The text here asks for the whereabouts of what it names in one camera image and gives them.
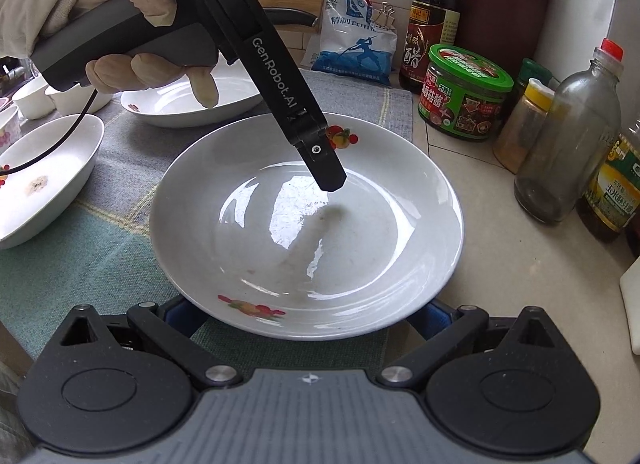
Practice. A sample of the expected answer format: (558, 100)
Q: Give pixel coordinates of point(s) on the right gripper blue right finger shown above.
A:
(433, 318)

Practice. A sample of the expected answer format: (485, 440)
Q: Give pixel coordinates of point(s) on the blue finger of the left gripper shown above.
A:
(322, 163)

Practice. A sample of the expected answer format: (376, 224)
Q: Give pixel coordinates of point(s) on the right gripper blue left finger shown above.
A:
(183, 316)

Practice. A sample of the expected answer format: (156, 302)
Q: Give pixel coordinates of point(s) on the white fruit-print plate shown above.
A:
(175, 107)
(242, 230)

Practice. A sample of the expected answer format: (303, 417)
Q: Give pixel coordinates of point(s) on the white floral bowl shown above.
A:
(10, 130)
(74, 100)

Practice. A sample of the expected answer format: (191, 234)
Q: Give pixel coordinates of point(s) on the white plate with food residue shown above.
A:
(33, 198)

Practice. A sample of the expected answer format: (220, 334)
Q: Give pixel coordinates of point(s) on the white floral bowl front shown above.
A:
(10, 130)

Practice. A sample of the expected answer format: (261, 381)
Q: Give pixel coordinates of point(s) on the gloved left hand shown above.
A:
(120, 72)

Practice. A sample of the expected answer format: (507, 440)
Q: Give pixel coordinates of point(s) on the grey checked dish mat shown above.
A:
(98, 252)

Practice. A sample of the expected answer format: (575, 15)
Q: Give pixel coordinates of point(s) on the blue white salt bag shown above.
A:
(350, 45)

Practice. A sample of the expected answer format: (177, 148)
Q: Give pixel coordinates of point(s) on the metal binder clips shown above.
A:
(383, 15)

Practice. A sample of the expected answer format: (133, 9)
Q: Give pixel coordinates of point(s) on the green lidded sauce jar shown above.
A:
(462, 93)

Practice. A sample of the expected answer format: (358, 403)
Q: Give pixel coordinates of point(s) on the dark vinegar bottle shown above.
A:
(430, 22)

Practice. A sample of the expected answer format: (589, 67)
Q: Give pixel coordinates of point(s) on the clear bottle red cap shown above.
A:
(580, 128)

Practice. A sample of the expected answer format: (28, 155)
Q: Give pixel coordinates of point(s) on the yellow lid spice jar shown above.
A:
(519, 133)

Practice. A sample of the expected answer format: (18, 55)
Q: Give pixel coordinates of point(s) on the white plastic container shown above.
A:
(630, 290)

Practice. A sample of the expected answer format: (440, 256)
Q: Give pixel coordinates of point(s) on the yellow label oil bottle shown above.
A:
(612, 197)

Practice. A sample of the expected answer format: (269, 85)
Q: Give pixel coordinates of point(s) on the dark red knife block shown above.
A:
(503, 31)

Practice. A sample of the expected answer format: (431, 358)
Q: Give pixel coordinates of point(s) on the black-handled kitchen knife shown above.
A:
(290, 16)

